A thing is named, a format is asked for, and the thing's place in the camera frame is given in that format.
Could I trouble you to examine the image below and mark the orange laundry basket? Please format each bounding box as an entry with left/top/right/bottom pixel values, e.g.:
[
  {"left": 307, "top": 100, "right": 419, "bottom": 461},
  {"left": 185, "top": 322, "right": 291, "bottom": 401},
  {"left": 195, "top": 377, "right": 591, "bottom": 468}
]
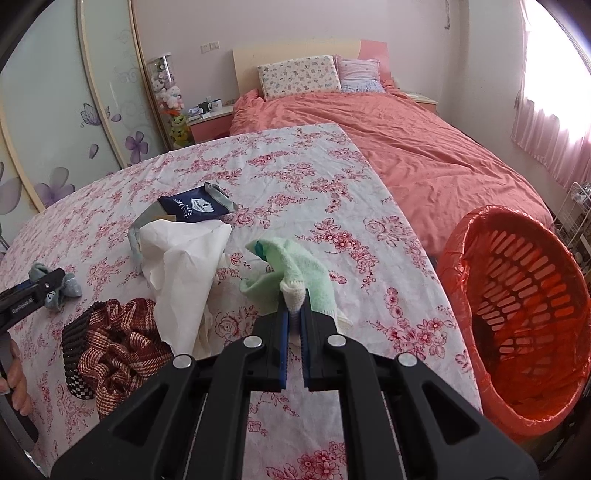
[{"left": 436, "top": 205, "right": 591, "bottom": 444}]

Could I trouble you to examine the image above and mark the salmon pink duvet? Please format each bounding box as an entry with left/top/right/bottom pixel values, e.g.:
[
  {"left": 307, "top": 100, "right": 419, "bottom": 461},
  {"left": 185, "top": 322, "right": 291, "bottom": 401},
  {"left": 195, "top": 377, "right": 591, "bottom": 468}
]
[{"left": 229, "top": 78, "right": 555, "bottom": 259}]

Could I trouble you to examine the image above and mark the pink nightstand with mugs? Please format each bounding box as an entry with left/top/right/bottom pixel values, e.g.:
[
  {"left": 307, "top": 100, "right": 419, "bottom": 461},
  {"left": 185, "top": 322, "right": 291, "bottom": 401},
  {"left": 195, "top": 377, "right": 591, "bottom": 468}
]
[{"left": 187, "top": 105, "right": 235, "bottom": 144}]

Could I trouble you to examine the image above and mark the person's left hand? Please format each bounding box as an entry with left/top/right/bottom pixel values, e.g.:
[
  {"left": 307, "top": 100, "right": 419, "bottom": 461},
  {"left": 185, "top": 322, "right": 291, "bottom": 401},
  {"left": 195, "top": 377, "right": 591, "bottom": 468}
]
[{"left": 0, "top": 339, "right": 34, "bottom": 412}]

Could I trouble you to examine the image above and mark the pink curtain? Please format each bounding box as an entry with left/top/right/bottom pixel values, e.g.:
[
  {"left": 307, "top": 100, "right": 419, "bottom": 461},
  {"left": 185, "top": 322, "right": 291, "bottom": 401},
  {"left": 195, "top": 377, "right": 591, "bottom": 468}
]
[{"left": 510, "top": 0, "right": 591, "bottom": 190}]

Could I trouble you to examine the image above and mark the floral print pillow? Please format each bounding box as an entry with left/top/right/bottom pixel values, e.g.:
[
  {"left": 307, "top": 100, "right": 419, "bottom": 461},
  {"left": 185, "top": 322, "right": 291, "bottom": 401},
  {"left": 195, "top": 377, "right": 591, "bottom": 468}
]
[{"left": 257, "top": 55, "right": 342, "bottom": 101}]

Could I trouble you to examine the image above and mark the green and yellow plush toy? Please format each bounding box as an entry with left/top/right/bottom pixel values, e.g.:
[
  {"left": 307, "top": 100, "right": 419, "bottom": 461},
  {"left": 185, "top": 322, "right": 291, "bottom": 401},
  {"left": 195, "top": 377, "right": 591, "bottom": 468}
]
[{"left": 168, "top": 113, "right": 191, "bottom": 148}]

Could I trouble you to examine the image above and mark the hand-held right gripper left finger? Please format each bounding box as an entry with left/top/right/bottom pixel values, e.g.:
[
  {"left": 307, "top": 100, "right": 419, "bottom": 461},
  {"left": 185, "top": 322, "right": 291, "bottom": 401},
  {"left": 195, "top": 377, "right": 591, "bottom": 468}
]
[{"left": 51, "top": 308, "right": 291, "bottom": 480}]

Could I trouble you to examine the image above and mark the white crumpled cloth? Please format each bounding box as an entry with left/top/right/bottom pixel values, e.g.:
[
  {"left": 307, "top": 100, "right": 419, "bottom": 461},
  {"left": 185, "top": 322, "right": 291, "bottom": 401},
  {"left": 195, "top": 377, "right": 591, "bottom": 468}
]
[{"left": 137, "top": 219, "right": 233, "bottom": 358}]

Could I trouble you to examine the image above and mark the white plush toy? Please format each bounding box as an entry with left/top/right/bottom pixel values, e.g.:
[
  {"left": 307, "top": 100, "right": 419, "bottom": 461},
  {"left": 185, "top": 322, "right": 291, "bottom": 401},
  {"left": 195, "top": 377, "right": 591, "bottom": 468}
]
[{"left": 157, "top": 85, "right": 183, "bottom": 112}]

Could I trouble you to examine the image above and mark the clear plush toy display tube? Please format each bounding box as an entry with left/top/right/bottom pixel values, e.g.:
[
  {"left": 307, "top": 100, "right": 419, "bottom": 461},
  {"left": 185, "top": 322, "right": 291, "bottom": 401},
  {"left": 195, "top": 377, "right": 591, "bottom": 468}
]
[{"left": 147, "top": 54, "right": 192, "bottom": 149}]

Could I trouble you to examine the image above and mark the orange plastic basket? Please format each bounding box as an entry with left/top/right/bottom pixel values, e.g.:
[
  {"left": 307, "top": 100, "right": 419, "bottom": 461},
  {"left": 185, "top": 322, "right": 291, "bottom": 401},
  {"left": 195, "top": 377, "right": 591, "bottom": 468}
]
[{"left": 436, "top": 205, "right": 591, "bottom": 439}]

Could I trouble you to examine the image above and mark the grey blue sock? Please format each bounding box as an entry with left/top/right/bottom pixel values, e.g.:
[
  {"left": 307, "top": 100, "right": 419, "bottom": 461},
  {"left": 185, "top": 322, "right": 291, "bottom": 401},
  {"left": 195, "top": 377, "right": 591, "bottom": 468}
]
[{"left": 28, "top": 262, "right": 83, "bottom": 313}]

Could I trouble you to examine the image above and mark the light green sock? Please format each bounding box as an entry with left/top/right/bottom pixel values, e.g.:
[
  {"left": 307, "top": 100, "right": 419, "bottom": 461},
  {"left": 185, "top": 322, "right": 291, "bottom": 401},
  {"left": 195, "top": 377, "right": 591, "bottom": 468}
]
[{"left": 239, "top": 237, "right": 352, "bottom": 330}]

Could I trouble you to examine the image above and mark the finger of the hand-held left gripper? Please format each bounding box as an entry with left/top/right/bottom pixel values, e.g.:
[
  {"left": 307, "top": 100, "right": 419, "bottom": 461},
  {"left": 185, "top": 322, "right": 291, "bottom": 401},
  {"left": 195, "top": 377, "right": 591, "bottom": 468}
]
[{"left": 0, "top": 269, "right": 66, "bottom": 308}]

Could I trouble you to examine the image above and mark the pink pillow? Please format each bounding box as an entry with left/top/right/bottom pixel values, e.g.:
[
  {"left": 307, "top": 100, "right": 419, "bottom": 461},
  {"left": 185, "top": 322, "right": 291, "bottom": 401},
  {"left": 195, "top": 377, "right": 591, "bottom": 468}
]
[{"left": 335, "top": 56, "right": 386, "bottom": 93}]

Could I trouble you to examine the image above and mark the white wire rack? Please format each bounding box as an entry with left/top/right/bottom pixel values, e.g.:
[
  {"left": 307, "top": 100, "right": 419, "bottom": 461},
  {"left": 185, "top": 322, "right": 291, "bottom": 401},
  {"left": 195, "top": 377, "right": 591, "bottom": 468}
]
[{"left": 551, "top": 182, "right": 591, "bottom": 278}]

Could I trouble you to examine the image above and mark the red plaid cloth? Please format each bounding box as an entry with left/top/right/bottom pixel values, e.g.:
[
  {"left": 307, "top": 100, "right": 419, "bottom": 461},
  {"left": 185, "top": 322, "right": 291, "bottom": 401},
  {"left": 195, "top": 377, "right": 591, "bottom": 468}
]
[{"left": 62, "top": 298, "right": 174, "bottom": 416}]

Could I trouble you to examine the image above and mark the navy blue garment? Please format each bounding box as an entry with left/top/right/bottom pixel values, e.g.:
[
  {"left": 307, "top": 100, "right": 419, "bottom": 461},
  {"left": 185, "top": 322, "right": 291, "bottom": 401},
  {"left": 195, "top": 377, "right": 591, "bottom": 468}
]
[{"left": 157, "top": 185, "right": 232, "bottom": 224}]

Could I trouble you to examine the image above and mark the wardrobe with purple flower doors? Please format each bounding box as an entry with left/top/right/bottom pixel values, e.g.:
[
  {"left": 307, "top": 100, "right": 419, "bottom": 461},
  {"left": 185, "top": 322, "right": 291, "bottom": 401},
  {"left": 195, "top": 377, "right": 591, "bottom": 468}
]
[{"left": 0, "top": 0, "right": 174, "bottom": 250}]

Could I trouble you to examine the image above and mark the pink floral tablecloth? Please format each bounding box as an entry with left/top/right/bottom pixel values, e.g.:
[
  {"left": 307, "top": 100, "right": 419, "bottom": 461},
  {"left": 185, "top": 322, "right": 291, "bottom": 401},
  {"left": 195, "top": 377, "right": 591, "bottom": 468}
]
[{"left": 0, "top": 122, "right": 483, "bottom": 480}]

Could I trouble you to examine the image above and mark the beige and pink headboard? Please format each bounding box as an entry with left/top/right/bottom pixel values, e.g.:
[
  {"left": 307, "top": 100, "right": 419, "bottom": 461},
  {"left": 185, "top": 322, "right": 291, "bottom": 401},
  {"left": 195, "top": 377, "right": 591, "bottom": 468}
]
[{"left": 232, "top": 39, "right": 391, "bottom": 100}]

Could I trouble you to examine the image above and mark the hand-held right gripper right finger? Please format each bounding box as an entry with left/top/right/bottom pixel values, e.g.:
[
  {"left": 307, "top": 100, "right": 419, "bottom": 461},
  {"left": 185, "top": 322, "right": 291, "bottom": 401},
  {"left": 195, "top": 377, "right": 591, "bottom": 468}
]
[{"left": 300, "top": 304, "right": 539, "bottom": 480}]

